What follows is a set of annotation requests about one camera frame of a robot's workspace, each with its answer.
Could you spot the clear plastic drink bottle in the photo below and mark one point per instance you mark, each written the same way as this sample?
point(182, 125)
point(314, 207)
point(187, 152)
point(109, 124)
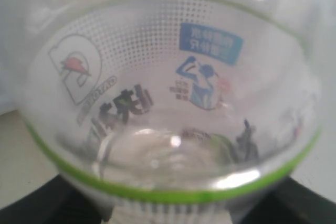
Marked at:
point(167, 111)

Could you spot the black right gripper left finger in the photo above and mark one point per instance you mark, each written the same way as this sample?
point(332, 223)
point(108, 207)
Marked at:
point(55, 202)

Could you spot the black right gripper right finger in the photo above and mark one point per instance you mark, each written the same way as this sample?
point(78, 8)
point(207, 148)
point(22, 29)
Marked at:
point(306, 200)

